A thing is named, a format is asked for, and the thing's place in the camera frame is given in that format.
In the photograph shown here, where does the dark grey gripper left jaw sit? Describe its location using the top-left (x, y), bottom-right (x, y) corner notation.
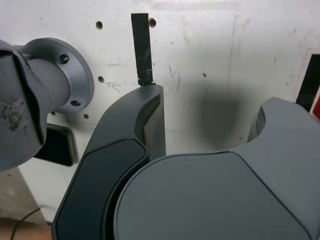
top-left (51, 84), bottom-right (167, 240)

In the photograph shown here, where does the black tape strip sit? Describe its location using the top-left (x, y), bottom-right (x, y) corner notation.
top-left (130, 12), bottom-right (154, 87)

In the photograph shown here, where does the red cube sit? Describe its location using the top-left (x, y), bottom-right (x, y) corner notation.
top-left (309, 86), bottom-right (320, 116)

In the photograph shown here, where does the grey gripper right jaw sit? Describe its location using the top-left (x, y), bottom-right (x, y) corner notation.
top-left (113, 96), bottom-right (320, 240)

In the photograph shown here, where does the black tape square outline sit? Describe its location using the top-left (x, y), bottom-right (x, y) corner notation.
top-left (295, 53), bottom-right (320, 112)

